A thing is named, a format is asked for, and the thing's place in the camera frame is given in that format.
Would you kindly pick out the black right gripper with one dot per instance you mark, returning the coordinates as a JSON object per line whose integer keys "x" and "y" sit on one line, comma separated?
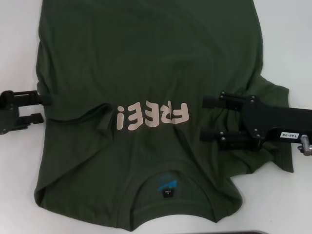
{"x": 275, "y": 122}

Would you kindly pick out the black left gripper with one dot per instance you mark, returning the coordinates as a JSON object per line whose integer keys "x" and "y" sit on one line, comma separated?
{"x": 7, "y": 114}

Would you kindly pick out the dark robot torso edge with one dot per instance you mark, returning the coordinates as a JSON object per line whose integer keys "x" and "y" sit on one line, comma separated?
{"x": 200, "y": 232}

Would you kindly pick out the dark green FREE! t-shirt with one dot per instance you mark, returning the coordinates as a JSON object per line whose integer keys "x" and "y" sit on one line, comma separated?
{"x": 146, "y": 61}

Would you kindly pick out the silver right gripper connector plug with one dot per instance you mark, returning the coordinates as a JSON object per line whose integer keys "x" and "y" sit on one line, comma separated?
{"x": 304, "y": 146}

